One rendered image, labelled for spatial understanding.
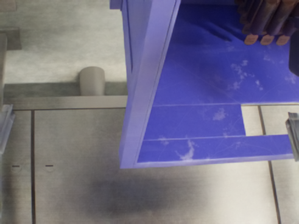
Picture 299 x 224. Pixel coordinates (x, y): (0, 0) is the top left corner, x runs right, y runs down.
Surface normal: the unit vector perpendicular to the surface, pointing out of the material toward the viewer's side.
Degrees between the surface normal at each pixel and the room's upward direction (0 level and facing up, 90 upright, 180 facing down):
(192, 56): 90
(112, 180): 90
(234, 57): 90
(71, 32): 0
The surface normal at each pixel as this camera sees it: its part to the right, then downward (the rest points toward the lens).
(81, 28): 0.09, 0.90
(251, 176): 0.14, -0.44
